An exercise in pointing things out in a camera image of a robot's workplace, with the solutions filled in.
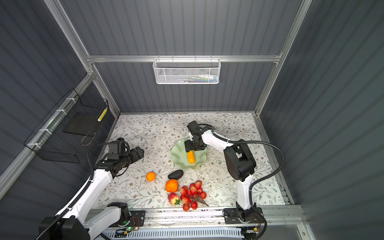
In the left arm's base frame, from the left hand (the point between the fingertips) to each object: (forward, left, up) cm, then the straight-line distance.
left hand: (137, 153), depth 84 cm
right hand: (+6, -31, -7) cm, 33 cm away
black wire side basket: (-4, +32, +20) cm, 38 cm away
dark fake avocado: (-10, -21, -8) cm, 25 cm away
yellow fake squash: (0, -30, -8) cm, 31 cm away
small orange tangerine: (-10, -7, -9) cm, 15 cm away
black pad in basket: (+12, +27, +15) cm, 33 cm away
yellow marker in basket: (+16, +18, +16) cm, 29 cm away
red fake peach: (-23, -21, -8) cm, 32 cm away
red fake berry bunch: (-22, -29, -8) cm, 38 cm away
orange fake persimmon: (-17, -19, -7) cm, 26 cm away
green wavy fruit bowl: (+3, -23, -12) cm, 26 cm away
